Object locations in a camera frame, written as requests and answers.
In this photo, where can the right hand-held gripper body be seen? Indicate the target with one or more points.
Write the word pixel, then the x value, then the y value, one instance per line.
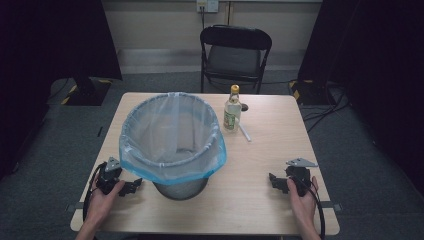
pixel 301 176

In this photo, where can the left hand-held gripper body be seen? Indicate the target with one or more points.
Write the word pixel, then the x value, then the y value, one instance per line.
pixel 108 176

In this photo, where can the metal mesh trash bin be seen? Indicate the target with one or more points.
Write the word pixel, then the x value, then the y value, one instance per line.
pixel 181 190

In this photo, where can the bin with white liner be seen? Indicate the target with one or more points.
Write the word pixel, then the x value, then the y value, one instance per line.
pixel 150 133

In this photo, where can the white straw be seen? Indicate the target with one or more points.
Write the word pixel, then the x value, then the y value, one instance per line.
pixel 245 132

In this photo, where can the glass bottle with yellow cap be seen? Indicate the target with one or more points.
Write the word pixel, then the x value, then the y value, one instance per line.
pixel 232 113

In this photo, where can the person's right hand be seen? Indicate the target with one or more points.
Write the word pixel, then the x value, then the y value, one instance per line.
pixel 304 208

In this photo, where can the person's left hand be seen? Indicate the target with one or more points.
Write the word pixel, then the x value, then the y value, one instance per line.
pixel 100 206

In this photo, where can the black round table grommet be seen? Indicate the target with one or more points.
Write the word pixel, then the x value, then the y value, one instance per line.
pixel 245 107

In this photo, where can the black stand base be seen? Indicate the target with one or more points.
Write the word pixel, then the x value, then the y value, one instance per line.
pixel 311 93
pixel 87 93

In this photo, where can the black folding chair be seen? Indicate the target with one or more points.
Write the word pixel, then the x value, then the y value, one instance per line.
pixel 233 60

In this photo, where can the black curtain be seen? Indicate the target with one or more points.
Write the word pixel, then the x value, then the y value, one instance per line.
pixel 50 50
pixel 376 50

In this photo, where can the grey table bracket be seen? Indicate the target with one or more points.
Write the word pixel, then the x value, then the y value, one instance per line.
pixel 74 207
pixel 333 206

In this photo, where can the white wall socket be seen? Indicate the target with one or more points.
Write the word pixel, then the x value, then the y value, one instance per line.
pixel 207 5

